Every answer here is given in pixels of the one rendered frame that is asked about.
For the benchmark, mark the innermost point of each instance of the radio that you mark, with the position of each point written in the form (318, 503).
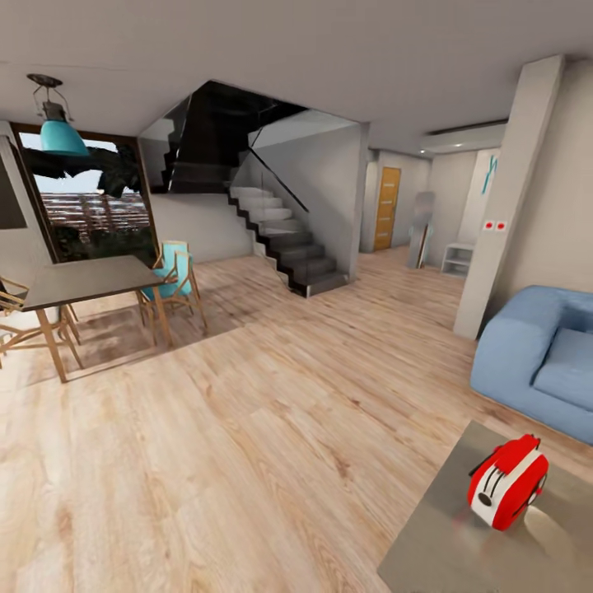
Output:
(508, 481)

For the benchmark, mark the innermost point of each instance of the door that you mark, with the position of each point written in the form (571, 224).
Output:
(386, 208)

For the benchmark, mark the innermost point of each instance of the room light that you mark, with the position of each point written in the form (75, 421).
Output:
(57, 136)

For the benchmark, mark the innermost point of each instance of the standing mirror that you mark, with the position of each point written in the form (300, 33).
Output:
(421, 230)

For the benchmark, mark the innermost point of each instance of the fridge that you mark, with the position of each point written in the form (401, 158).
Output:
(24, 240)

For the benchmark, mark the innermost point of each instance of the stairs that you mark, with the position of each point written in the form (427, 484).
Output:
(205, 145)

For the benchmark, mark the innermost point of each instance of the coffee table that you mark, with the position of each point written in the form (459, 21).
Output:
(445, 547)

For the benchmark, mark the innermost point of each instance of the fixed window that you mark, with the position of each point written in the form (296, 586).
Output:
(94, 206)

